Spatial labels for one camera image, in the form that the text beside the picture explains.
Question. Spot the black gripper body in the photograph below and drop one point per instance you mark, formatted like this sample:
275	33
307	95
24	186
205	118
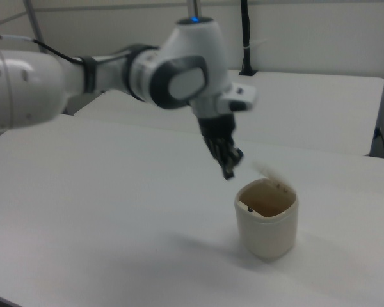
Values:
218	129

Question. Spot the grey slanted metal pole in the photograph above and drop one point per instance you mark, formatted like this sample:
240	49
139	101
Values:
35	22

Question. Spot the grey vertical metal pole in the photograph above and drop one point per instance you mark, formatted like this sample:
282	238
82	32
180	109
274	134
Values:
193	7

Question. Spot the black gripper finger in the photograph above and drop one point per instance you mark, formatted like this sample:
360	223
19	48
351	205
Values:
237	156
228	166

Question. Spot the beige push-lid trash bin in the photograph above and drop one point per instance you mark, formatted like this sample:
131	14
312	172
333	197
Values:
267	230

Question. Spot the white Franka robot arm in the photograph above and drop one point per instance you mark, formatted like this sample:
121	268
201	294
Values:
115	76

